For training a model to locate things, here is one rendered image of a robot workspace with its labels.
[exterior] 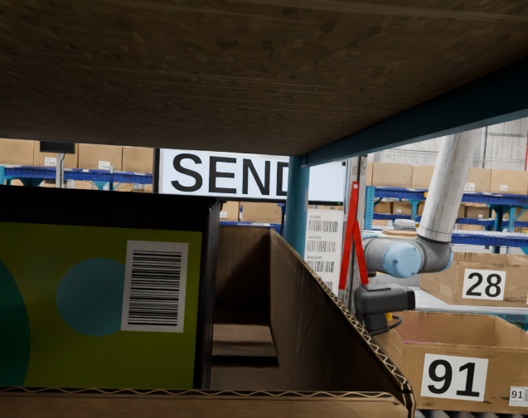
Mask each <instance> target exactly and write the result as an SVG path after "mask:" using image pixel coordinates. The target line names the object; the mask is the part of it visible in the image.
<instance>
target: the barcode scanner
mask: <svg viewBox="0 0 528 418"><path fill-rule="evenodd" d="M355 303H356V307H357V308H358V309H359V310H360V311H361V312H362V313H363V318H364V321H365V325H366V327H367V329H366V331H367V332H368V333H369V334H370V335H371V336H375V335H378V334H382V333H387V332H389V328H388V322H387V321H390V320H392V315H391V313H393V312H402V311H405V310H406V309H407V310H414V309H415V306H416V303H415V292H414V291H413V290H412V289H411V288H409V287H407V286H406V285H404V284H384V283H383V282H382V283H374V284H362V285H361V287H358V288H357V289H356V290H355Z"/></svg>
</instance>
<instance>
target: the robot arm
mask: <svg viewBox="0 0 528 418"><path fill-rule="evenodd" d="M481 129H482V128H480V129H473V130H469V131H465V132H461V133H458V134H451V135H448V136H443V139H442V143H441V145H440V149H439V152H438V158H437V161H436V164H435V168H434V174H433V176H432V180H431V183H430V187H429V193H428V196H427V199H426V203H425V206H424V211H423V215H422V218H421V222H420V225H419V229H418V230H417V234H416V237H415V240H414V241H388V240H383V239H380V235H379V234H378V233H367V232H363V233H362V247H363V252H364V257H365V262H366V271H367V276H368V280H369V284H374V283H375V282H376V281H377V278H376V272H381V273H383V274H387V275H391V276H393V277H395V278H399V279H407V278H410V277H412V276H413V275H415V274H424V273H430V274H435V273H438V272H442V271H445V270H446V269H448V268H449V266H450V265H451V264H452V262H453V249H452V247H451V246H450V241H451V235H452V232H453V227H454V223H455V221H456V217H457V214H458V209H459V206H460V203H461V200H462V197H463V191H464V188H465V185H466V182H467V177H468V174H469V171H470V167H471V165H472V160H473V156H474V153H475V150H476V146H477V141H478V139H479V135H480V133H481Z"/></svg>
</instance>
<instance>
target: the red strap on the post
mask: <svg viewBox="0 0 528 418"><path fill-rule="evenodd" d="M359 187H360V182H356V181H352V187H351V199H350V205H349V212H348V218H347V224H346V235H345V241H344V247H343V254H342V265H341V272H340V278H339V285H338V289H346V277H347V271H348V265H349V259H350V253H351V242H352V236H353V237H354V242H355V247H356V256H357V261H358V266H359V271H360V276H361V284H369V280H368V276H367V271H366V262H365V257H364V252H363V247H362V242H361V233H360V228H359V223H358V221H355V217H356V205H357V199H358V193H359Z"/></svg>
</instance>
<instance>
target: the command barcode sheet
mask: <svg viewBox="0 0 528 418"><path fill-rule="evenodd" d="M347 218H348V215H344V211H335V210H319V209H308V218H307V232H306V245H305V259H304V260H305V261H306V262H307V263H308V265H309V266H310V267H311V268H312V269H313V270H314V271H315V272H316V274H317V275H318V276H319V277H320V278H321V279H322V281H323V282H324V283H325V284H326V285H327V286H328V288H329V289H330V290H331V291H332V292H333V293H334V294H335V295H336V296H337V297H338V285H339V277H340V264H341V252H342V227H343V222H344V221H347Z"/></svg>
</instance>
